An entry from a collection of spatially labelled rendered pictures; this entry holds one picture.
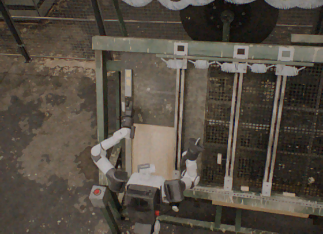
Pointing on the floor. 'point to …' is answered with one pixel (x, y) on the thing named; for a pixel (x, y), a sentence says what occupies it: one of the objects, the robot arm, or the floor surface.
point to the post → (110, 219)
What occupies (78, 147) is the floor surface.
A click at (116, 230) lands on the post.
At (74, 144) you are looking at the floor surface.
